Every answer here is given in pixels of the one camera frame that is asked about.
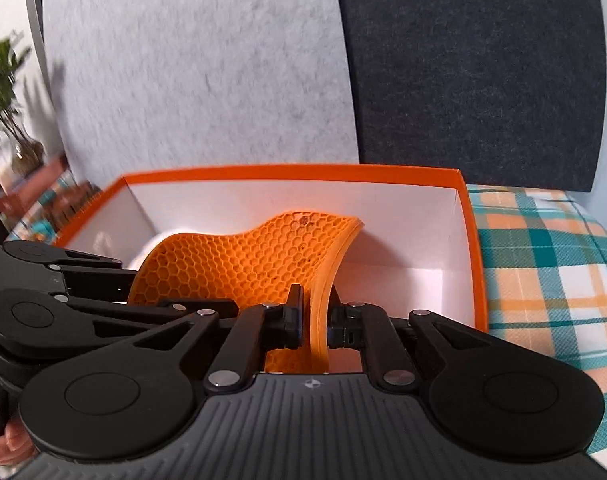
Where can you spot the person's left hand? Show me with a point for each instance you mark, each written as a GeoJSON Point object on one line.
{"type": "Point", "coordinates": [11, 444]}

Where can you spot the dark grey felt panel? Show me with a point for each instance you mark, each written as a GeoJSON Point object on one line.
{"type": "Point", "coordinates": [473, 70]}

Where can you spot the orange cardboard box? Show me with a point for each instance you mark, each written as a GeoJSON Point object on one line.
{"type": "Point", "coordinates": [283, 172]}

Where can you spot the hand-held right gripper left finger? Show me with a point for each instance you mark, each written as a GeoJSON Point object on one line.
{"type": "Point", "coordinates": [296, 321]}

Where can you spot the reddish brown box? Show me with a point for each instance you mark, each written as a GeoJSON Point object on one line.
{"type": "Point", "coordinates": [33, 182]}

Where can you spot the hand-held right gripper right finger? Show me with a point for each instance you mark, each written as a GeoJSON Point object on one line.
{"type": "Point", "coordinates": [332, 331]}

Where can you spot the glass vase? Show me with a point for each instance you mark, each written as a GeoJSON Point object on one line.
{"type": "Point", "coordinates": [27, 155]}

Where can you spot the orange honeycomb silicone mat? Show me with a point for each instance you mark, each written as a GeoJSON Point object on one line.
{"type": "Point", "coordinates": [223, 265]}

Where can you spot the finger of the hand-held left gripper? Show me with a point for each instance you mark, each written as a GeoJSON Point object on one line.
{"type": "Point", "coordinates": [133, 312]}
{"type": "Point", "coordinates": [93, 276]}

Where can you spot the grey metal frame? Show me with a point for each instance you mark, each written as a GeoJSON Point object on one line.
{"type": "Point", "coordinates": [33, 20]}

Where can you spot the light grey felt panel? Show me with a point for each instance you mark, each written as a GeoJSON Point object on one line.
{"type": "Point", "coordinates": [193, 70]}

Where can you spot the plaid blanket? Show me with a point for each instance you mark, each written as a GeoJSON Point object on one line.
{"type": "Point", "coordinates": [533, 270]}

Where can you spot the green houseplant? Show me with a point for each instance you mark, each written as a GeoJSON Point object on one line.
{"type": "Point", "coordinates": [3, 85]}

